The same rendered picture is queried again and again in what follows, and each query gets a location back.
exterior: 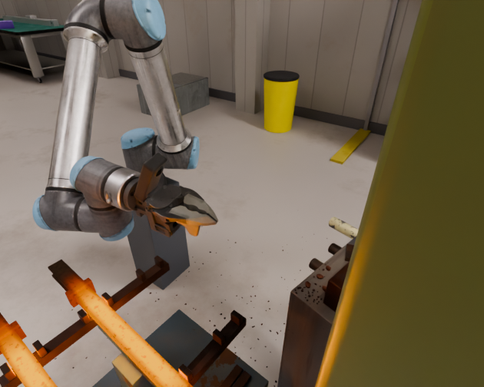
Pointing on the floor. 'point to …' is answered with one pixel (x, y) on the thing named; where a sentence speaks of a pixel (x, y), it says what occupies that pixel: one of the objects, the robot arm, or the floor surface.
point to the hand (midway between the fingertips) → (210, 216)
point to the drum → (280, 100)
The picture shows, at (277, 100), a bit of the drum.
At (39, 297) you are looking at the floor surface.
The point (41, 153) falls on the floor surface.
